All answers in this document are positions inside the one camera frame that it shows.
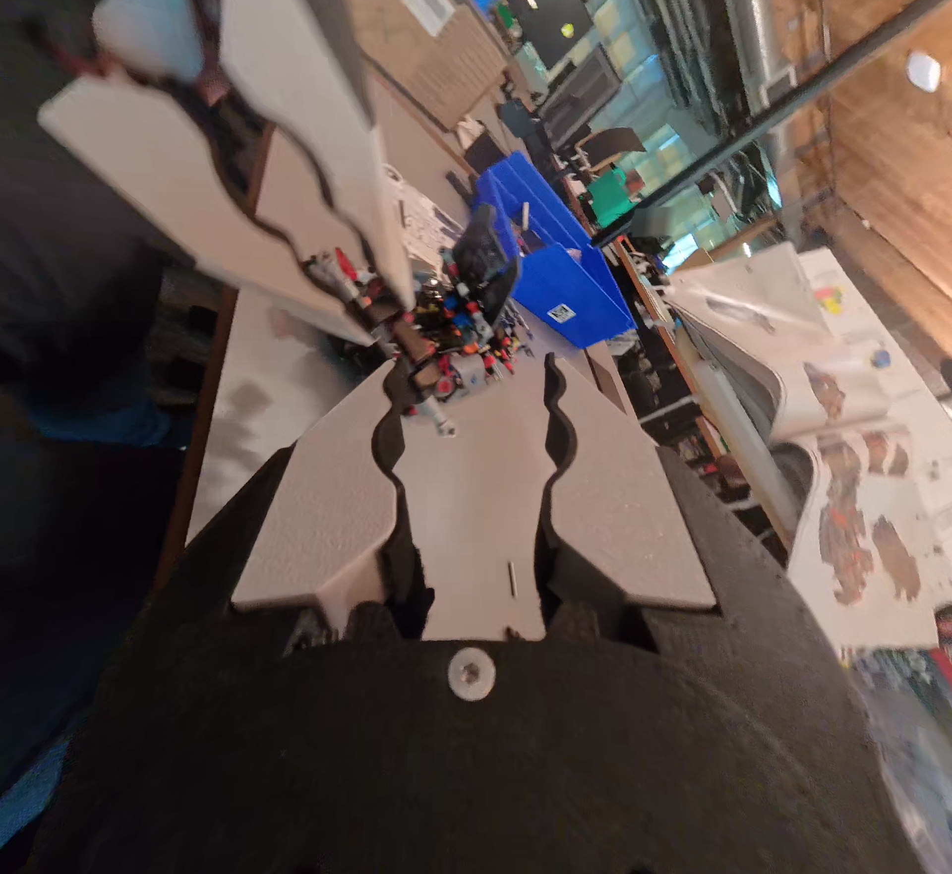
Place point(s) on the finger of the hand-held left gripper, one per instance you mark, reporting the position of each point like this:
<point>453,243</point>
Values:
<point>149,160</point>
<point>297,56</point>

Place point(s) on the blue storage bin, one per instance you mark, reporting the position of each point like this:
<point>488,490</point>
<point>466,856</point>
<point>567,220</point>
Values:
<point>565,286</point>

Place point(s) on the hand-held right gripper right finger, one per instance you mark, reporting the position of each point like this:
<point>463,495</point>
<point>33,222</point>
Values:
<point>632,517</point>

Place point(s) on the green bag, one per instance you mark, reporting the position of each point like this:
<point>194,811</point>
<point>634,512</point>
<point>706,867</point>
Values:
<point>610,197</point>

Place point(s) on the brown cardboard box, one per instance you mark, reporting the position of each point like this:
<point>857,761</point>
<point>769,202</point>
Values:
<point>431,34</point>

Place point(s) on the silver air duct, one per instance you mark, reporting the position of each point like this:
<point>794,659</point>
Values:
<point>751,11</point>

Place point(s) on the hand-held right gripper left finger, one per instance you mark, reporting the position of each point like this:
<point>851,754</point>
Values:
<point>320,517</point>

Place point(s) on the open instruction booklet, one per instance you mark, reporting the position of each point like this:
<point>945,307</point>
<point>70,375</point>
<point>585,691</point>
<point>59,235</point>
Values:
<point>840,443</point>

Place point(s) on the wooden chair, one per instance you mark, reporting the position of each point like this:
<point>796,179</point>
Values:
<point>613,139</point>

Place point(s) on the black stand pole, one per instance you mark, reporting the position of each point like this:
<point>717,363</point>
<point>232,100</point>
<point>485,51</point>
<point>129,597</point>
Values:
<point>781,108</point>

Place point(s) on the white rod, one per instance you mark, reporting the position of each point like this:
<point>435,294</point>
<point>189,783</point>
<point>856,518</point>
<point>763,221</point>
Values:
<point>512,578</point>

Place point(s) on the small black lego assembly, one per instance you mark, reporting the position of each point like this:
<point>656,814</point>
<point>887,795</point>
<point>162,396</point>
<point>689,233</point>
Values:
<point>416,361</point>

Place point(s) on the large grey lego model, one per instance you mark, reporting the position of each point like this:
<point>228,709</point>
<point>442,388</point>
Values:
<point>483,279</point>

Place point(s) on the lego sticker sheet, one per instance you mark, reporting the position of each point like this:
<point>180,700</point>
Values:
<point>424,219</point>

